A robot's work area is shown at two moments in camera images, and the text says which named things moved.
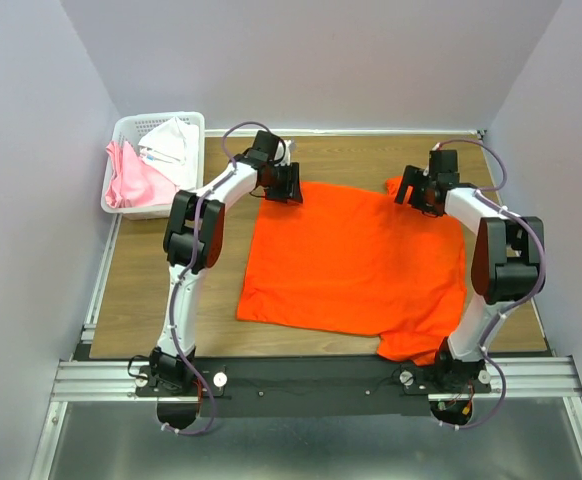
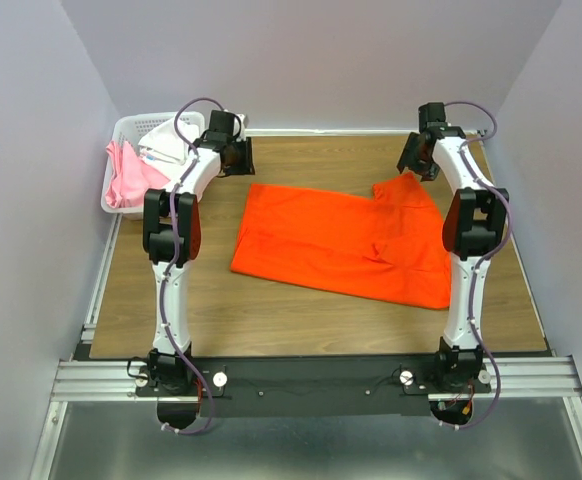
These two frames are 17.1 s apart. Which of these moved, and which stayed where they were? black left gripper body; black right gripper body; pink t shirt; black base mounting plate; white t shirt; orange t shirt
Moved: black left gripper body; black right gripper body; orange t shirt
Stayed: black base mounting plate; white t shirt; pink t shirt
